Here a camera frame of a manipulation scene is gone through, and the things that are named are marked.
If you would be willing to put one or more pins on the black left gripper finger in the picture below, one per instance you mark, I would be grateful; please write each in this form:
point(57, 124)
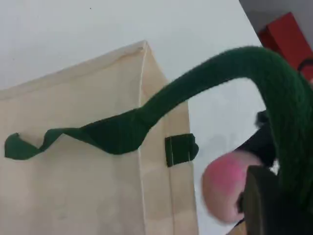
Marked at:
point(264, 200)

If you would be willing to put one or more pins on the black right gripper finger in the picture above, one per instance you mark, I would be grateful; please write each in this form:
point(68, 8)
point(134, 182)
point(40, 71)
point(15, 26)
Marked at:
point(261, 144)

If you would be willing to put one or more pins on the pink peach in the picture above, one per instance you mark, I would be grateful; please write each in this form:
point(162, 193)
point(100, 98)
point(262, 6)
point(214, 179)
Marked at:
point(220, 186)

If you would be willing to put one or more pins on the red box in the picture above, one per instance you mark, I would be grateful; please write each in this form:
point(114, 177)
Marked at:
point(286, 36)

